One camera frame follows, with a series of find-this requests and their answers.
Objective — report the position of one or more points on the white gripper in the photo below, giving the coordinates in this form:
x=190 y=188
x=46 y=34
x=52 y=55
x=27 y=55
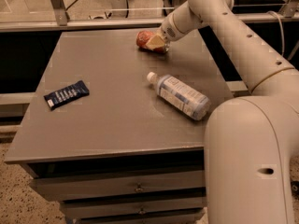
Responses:
x=167 y=30

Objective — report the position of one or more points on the red coke can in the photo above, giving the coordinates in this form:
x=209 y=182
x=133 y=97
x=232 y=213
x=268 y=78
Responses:
x=143 y=37

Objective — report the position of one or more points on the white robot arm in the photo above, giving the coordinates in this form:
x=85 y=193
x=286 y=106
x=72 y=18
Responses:
x=249 y=140

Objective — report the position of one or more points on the clear plastic water bottle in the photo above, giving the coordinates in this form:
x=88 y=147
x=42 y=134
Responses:
x=180 y=95

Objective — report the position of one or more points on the grey drawer cabinet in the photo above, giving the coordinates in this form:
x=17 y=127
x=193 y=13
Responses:
x=122 y=127

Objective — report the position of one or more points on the dark blue snack bar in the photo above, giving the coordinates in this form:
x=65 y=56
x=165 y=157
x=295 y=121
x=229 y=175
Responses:
x=66 y=95

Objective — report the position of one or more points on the grey metal railing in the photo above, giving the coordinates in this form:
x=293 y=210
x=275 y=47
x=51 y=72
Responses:
x=21 y=19

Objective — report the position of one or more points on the middle drawer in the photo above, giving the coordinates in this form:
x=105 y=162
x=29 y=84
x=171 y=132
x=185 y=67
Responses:
x=84 y=210

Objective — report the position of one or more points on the drawer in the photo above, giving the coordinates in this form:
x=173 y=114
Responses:
x=84 y=210
x=96 y=186
x=185 y=216

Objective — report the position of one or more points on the bottom drawer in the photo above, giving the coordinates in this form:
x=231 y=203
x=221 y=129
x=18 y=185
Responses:
x=185 y=216

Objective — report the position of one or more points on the top drawer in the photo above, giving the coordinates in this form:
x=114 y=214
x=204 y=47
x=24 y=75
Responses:
x=96 y=186

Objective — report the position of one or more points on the black caster wheel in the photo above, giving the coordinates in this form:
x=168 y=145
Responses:
x=295 y=187

